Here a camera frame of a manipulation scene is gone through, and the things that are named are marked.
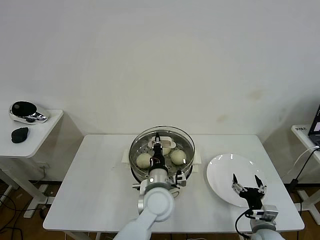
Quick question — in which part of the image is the white round plate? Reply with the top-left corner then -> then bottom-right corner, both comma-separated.
206,153 -> 268,208

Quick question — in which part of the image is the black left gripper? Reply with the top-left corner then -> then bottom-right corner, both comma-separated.
149,132 -> 167,171

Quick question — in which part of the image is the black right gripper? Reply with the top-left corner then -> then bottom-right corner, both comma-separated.
231,174 -> 268,210

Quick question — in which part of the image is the perforated steel steamer basket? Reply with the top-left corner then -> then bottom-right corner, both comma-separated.
128,129 -> 195,186

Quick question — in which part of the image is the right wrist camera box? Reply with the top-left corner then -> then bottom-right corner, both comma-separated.
252,204 -> 279,222

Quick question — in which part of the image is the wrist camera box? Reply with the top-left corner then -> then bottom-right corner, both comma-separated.
252,204 -> 279,222
174,170 -> 188,188

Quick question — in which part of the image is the chrome and black kitchen scale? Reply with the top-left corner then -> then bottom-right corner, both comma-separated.
8,100 -> 49,125

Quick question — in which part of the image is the white cable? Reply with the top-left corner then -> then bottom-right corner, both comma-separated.
292,146 -> 320,169

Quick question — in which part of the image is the black cable with adapter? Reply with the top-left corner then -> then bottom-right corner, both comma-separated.
289,148 -> 318,193

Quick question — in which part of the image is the cream electric cooking pot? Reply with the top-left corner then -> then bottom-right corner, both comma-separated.
121,147 -> 203,201

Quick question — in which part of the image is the white side table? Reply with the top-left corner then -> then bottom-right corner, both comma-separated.
0,108 -> 65,220

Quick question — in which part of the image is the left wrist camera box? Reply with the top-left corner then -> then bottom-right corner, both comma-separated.
174,170 -> 188,188

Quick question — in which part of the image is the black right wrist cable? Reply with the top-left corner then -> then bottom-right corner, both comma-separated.
235,208 -> 253,238

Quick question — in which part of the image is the round glass pot lid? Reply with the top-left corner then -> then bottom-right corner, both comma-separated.
129,125 -> 196,181

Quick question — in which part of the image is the white desk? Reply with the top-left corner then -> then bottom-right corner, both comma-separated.
290,124 -> 320,213

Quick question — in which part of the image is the black lumpy object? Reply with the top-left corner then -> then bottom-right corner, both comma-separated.
10,127 -> 30,145

